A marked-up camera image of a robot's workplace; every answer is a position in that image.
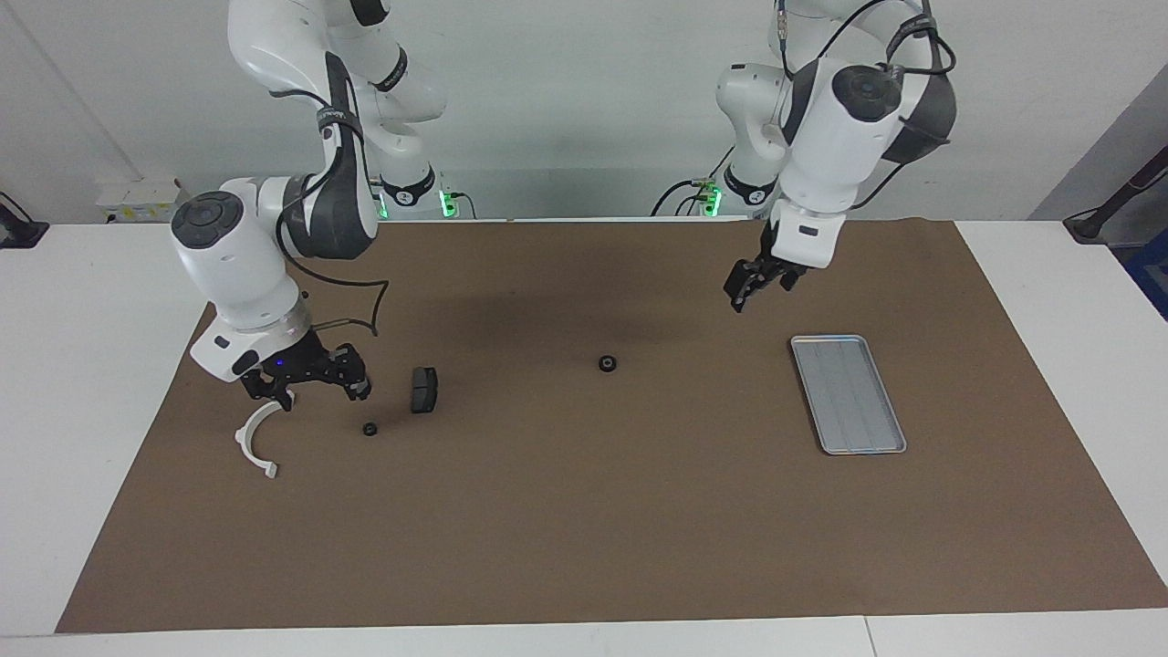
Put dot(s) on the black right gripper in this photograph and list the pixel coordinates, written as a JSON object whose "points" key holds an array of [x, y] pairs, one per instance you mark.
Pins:
{"points": [[306, 365]]}

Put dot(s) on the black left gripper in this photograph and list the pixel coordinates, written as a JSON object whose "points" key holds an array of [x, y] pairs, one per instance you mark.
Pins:
{"points": [[771, 265]]}

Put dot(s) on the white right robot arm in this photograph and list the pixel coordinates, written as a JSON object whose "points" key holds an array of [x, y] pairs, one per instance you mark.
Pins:
{"points": [[237, 265]]}

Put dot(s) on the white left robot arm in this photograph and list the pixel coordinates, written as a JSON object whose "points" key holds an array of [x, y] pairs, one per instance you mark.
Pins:
{"points": [[839, 137]]}

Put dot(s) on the grey metal tray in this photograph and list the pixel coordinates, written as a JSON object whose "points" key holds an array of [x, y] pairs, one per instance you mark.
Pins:
{"points": [[849, 397]]}

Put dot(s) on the rectangular dark brake pad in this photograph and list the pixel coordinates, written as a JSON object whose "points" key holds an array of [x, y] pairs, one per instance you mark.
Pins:
{"points": [[424, 391]]}

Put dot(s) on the white power box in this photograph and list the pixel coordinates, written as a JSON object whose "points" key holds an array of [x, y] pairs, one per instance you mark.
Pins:
{"points": [[146, 201]]}

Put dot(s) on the brown table mat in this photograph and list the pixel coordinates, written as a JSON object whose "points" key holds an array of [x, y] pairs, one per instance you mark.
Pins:
{"points": [[593, 511]]}

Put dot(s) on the black stand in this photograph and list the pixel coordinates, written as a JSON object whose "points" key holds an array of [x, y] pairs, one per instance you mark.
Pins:
{"points": [[1118, 201]]}

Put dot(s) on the blue box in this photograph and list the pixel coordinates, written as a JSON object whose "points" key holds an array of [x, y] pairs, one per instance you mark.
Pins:
{"points": [[1152, 274]]}

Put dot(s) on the white curved plastic bracket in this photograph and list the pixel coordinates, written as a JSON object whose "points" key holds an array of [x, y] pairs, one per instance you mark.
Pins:
{"points": [[246, 443]]}

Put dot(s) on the black clamp mount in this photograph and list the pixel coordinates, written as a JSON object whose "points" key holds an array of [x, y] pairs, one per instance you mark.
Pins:
{"points": [[18, 233]]}

